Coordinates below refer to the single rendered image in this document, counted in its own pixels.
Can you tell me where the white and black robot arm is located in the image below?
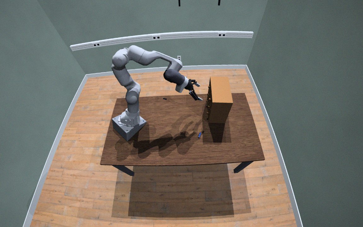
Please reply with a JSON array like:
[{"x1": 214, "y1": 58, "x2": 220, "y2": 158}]
[{"x1": 111, "y1": 45, "x2": 188, "y2": 127}]

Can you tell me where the wooden chest of drawers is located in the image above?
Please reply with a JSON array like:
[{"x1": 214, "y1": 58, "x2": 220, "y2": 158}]
[{"x1": 208, "y1": 76, "x2": 233, "y2": 123}]

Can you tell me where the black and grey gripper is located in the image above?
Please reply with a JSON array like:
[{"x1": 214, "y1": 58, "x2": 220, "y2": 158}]
[{"x1": 185, "y1": 79, "x2": 203, "y2": 101}]

